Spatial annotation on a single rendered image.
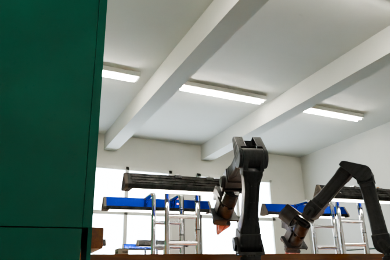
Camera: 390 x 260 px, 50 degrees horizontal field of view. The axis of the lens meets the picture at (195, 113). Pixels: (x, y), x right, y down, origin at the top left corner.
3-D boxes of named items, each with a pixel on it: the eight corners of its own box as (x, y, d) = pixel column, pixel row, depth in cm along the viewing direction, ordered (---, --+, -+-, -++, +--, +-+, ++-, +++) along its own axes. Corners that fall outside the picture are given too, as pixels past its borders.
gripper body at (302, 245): (278, 239, 175) (285, 226, 171) (299, 239, 178) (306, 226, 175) (285, 251, 169) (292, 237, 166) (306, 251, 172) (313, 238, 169)
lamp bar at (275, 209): (350, 217, 272) (348, 205, 275) (266, 214, 251) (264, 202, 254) (342, 218, 279) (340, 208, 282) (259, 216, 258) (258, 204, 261)
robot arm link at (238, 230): (234, 248, 133) (239, 147, 132) (255, 248, 134) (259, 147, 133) (239, 256, 127) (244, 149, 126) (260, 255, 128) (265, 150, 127)
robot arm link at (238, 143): (219, 176, 155) (235, 127, 132) (242, 176, 157) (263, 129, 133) (222, 206, 148) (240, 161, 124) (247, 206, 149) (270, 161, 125)
